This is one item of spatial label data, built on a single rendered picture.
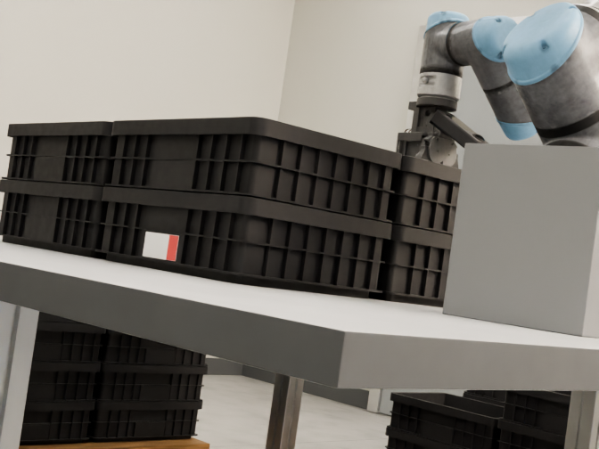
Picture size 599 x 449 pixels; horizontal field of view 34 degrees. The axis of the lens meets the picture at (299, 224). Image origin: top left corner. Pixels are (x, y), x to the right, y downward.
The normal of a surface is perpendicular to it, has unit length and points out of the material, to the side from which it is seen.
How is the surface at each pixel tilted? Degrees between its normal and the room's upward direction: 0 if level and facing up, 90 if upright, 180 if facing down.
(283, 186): 90
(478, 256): 90
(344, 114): 90
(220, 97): 90
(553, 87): 125
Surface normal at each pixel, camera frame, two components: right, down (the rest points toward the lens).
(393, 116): -0.69, -0.12
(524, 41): -0.56, -0.73
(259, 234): 0.66, 0.07
